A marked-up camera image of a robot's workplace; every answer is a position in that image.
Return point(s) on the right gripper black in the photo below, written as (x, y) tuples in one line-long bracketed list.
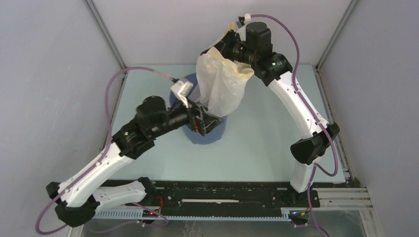
[(224, 46)]

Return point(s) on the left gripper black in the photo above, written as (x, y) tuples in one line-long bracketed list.
[(206, 122)]

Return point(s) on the translucent yellowish trash bag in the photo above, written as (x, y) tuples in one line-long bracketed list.
[(221, 81)]

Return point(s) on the blue plastic trash bin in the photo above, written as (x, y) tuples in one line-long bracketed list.
[(212, 133)]

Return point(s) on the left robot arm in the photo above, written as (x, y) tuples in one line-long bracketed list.
[(79, 198)]

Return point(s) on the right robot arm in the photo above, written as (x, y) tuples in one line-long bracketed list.
[(256, 50)]

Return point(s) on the small electronics board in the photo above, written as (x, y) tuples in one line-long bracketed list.
[(150, 214)]

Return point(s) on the right corner metal profile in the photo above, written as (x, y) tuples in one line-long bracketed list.
[(342, 23)]

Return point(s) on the corner metal profile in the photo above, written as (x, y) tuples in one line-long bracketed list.
[(97, 18), (342, 23)]

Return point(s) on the left corner metal profile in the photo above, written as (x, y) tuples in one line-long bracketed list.
[(97, 18)]

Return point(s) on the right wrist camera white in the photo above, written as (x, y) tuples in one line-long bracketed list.
[(242, 21)]

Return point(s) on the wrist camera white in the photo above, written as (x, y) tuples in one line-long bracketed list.
[(181, 89), (242, 21)]

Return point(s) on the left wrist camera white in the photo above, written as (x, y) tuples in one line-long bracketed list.
[(181, 89)]

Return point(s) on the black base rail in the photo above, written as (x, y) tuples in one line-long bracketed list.
[(236, 199)]

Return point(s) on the white cable duct strip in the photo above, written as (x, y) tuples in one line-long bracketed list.
[(136, 214)]

